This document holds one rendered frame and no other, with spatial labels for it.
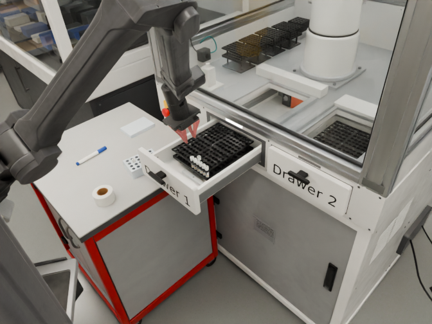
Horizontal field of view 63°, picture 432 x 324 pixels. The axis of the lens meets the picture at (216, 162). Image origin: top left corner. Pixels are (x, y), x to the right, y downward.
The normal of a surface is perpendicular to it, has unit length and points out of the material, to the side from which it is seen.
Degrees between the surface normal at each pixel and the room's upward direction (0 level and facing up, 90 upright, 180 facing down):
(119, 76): 90
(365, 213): 90
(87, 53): 67
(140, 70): 90
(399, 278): 0
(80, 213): 0
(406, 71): 90
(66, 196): 0
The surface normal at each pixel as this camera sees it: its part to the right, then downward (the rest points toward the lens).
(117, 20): -0.37, 0.26
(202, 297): -0.05, -0.77
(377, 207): -0.73, 0.47
